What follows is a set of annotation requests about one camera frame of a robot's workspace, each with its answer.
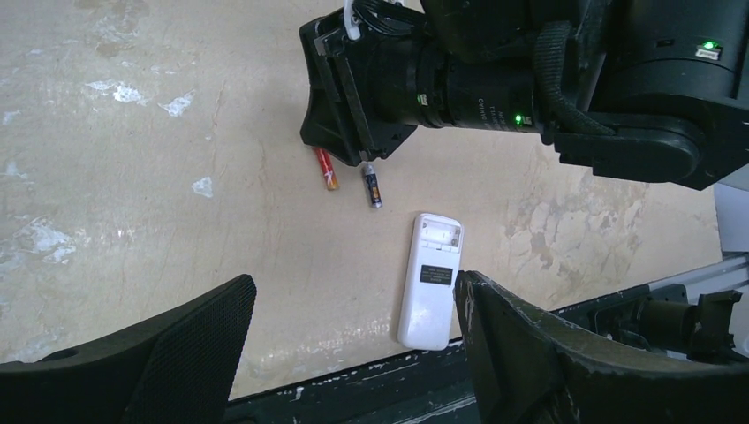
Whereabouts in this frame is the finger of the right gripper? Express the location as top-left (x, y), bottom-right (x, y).
top-left (299, 8), bottom-right (375, 166)

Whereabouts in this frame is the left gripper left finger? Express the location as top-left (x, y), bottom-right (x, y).
top-left (1, 275), bottom-right (256, 423)

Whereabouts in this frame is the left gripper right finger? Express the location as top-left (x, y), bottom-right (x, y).
top-left (454, 271), bottom-right (748, 423)

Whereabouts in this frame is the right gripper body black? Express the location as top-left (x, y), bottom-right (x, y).
top-left (353, 1), bottom-right (454, 159)

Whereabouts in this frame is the orange AAA battery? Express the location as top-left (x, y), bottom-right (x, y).
top-left (314, 148), bottom-right (339, 191)

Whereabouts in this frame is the black AAA battery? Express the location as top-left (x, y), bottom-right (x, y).
top-left (362, 163), bottom-right (382, 208)

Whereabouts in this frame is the white red remote control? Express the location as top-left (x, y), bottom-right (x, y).
top-left (397, 213), bottom-right (465, 351)

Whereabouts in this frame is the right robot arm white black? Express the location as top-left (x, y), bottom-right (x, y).
top-left (299, 1), bottom-right (748, 190)

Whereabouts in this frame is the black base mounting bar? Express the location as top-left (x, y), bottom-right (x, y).
top-left (224, 284), bottom-right (749, 424)

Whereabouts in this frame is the aluminium frame rail right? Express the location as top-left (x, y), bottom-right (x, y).
top-left (648, 253), bottom-right (748, 300)

